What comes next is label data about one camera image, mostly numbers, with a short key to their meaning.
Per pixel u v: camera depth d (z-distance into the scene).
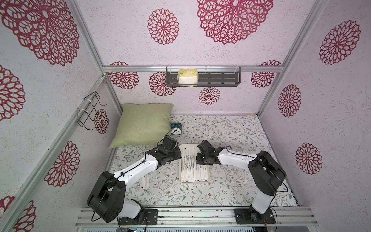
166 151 0.66
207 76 0.94
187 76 0.90
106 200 0.42
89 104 0.78
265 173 0.48
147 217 0.73
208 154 0.71
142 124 0.97
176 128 1.03
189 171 0.89
